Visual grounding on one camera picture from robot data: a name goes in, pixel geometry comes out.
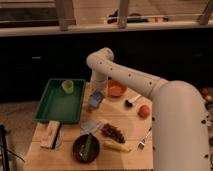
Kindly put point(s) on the light green plastic cup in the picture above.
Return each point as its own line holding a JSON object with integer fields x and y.
{"x": 68, "y": 86}

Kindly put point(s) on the dark brown bowl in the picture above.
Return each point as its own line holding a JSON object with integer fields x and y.
{"x": 78, "y": 147}

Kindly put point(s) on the green plastic tray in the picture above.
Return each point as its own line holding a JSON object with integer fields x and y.
{"x": 57, "y": 105}

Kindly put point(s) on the orange ball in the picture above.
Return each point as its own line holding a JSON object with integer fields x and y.
{"x": 144, "y": 112}

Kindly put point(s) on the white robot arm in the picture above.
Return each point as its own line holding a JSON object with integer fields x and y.
{"x": 179, "y": 126}

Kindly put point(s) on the green cucumber toy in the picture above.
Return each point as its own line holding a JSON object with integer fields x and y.
{"x": 87, "y": 148}

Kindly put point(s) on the brown grape bunch toy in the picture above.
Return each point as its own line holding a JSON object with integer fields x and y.
{"x": 112, "y": 132}

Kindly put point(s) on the grey folded cloth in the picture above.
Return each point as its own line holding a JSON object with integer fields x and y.
{"x": 89, "y": 126}

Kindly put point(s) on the orange bowl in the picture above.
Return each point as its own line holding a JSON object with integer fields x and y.
{"x": 116, "y": 89}

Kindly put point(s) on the metal fork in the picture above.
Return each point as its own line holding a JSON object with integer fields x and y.
{"x": 142, "y": 143}

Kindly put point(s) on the blue grey sponge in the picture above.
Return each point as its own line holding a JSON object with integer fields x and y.
{"x": 95, "y": 99}

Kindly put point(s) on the black stand left edge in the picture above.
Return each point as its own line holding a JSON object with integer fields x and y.
{"x": 3, "y": 149}

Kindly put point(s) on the small metal cup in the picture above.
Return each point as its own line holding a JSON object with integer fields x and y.
{"x": 92, "y": 108}

